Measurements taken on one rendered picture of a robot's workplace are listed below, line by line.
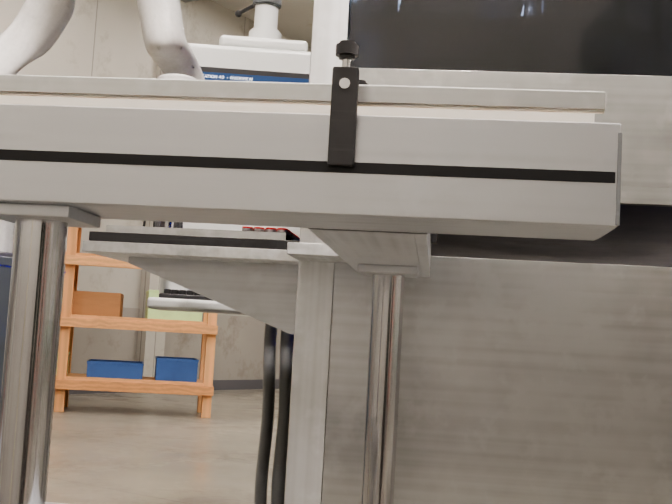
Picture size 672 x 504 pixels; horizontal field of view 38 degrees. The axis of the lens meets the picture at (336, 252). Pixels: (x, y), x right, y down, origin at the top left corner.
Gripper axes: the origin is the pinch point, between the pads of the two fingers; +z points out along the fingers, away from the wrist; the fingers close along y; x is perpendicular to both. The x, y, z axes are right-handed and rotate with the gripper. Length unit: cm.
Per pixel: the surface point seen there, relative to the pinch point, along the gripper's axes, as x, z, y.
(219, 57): -73, -57, 8
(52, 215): 107, 11, -18
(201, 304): -50, 14, 4
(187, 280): 16.8, 12.0, -8.8
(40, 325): 105, 22, -17
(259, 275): 16.9, 10.6, -22.5
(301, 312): 27.0, 17.5, -32.0
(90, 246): 25.2, 7.0, 7.4
